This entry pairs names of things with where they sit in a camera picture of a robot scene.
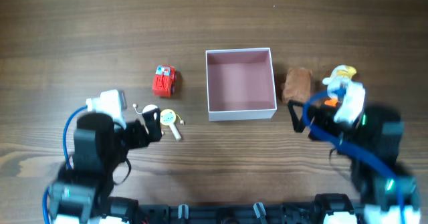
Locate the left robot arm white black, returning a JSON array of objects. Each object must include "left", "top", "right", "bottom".
[{"left": 42, "top": 105, "right": 163, "bottom": 223}]

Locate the brown plush toy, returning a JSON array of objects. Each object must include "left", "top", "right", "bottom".
[{"left": 280, "top": 68, "right": 312, "bottom": 104}]

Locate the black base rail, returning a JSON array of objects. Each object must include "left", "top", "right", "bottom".
[{"left": 133, "top": 202, "right": 368, "bottom": 224}]

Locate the red toy fire truck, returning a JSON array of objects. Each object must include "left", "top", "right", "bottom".
[{"left": 152, "top": 65, "right": 177, "bottom": 98}]

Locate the white plush duck yellow bag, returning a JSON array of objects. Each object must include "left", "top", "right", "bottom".
[{"left": 322, "top": 65, "right": 356, "bottom": 107}]

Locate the white box pink inside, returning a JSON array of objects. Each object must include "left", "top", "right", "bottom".
[{"left": 205, "top": 47, "right": 277, "bottom": 122}]

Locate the yellow mouse rattle drum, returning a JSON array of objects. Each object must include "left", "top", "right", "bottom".
[{"left": 160, "top": 109, "right": 185, "bottom": 140}]

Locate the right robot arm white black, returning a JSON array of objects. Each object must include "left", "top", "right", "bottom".
[{"left": 288, "top": 100, "right": 421, "bottom": 223}]

